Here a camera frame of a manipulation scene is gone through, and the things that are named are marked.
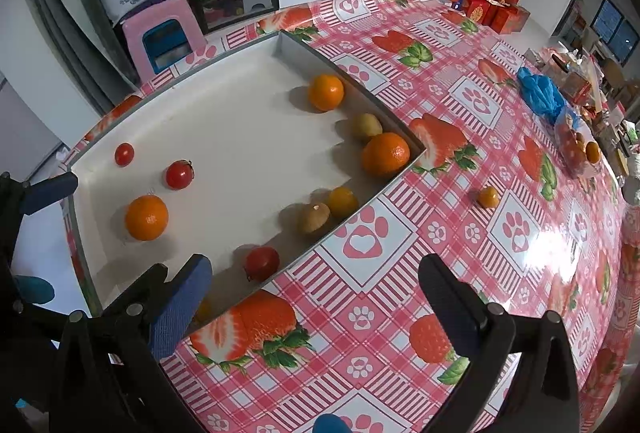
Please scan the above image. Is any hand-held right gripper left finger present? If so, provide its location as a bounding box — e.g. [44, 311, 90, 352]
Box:
[49, 254, 214, 433]

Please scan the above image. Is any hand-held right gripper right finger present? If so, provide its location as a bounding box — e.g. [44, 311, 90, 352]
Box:
[417, 253, 583, 433]

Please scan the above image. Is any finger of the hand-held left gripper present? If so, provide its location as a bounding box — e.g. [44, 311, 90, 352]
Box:
[0, 170, 79, 234]
[102, 263, 169, 314]

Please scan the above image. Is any large orange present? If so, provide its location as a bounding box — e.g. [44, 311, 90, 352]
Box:
[124, 194, 170, 242]
[361, 132, 412, 178]

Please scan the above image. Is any red tomato with stem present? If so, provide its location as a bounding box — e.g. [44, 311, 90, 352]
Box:
[165, 160, 196, 191]

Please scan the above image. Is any brown kiwi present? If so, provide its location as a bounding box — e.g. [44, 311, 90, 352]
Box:
[352, 112, 384, 141]
[298, 203, 332, 234]

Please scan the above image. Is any shallow white tray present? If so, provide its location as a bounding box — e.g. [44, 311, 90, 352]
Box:
[65, 29, 427, 344]

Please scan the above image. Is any medium orange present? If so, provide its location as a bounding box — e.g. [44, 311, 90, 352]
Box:
[307, 73, 346, 112]

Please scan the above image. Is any person's left hand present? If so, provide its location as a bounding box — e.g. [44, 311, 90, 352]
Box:
[12, 275, 55, 306]

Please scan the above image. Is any person's right hand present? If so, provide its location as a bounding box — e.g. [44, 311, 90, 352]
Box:
[314, 414, 353, 433]

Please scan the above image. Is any strawberry print red tablecloth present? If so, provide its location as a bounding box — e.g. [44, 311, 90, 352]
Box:
[65, 0, 640, 433]

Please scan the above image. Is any clear glass bowl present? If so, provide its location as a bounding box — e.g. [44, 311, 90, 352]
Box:
[552, 108, 606, 179]

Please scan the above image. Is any pink plastic stool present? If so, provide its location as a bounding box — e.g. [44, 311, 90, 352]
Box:
[121, 0, 208, 84]

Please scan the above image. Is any blue plastic bag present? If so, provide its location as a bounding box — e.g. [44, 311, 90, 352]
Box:
[516, 66, 568, 124]

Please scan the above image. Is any pile of assorted packages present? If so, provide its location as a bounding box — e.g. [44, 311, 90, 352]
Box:
[525, 43, 640, 179]

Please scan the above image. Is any dark window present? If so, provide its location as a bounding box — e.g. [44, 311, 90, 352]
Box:
[590, 0, 640, 64]

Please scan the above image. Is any grey sliding door frame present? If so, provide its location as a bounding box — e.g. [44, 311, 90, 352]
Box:
[25, 0, 126, 114]

